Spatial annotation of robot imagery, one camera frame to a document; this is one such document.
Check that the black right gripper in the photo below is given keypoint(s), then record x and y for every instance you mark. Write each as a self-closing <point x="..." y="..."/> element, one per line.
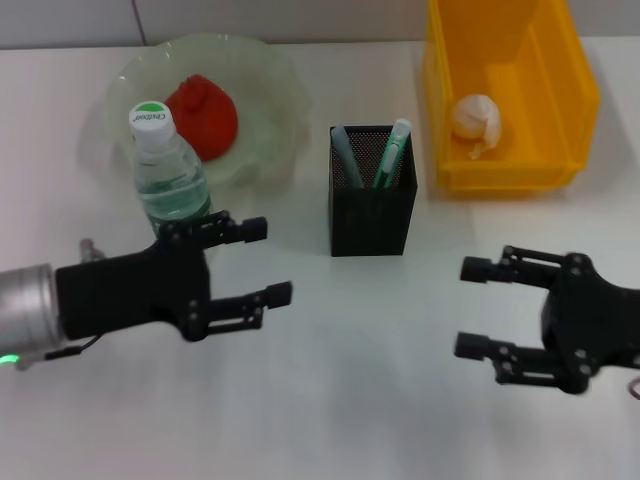
<point x="590" y="320"/>

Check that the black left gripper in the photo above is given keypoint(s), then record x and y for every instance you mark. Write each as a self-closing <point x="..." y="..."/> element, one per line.
<point x="130" y="295"/>

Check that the clear water bottle green label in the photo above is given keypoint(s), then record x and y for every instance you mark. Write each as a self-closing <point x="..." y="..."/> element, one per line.
<point x="170" y="175"/>

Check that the red object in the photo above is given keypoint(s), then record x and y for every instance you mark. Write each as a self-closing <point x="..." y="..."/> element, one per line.
<point x="210" y="125"/>

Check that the grey marker pen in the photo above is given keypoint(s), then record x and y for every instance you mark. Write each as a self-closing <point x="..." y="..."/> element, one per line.
<point x="350" y="160"/>

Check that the green utility knife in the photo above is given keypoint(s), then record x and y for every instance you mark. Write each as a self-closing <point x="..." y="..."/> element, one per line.
<point x="392" y="155"/>

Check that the white paper ball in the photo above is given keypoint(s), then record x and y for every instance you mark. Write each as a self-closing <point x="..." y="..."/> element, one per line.
<point x="475" y="117"/>

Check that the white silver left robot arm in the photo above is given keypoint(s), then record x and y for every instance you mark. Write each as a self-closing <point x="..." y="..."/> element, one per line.
<point x="25" y="310"/>

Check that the black mesh pen holder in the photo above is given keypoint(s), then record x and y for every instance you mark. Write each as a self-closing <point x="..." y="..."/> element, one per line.
<point x="370" y="220"/>

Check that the wavy green glass fruit plate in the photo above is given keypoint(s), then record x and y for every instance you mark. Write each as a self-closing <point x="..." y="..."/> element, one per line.
<point x="270" y="100"/>

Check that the yellow plastic bin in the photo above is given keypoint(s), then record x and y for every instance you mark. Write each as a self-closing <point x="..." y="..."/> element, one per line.
<point x="550" y="100"/>

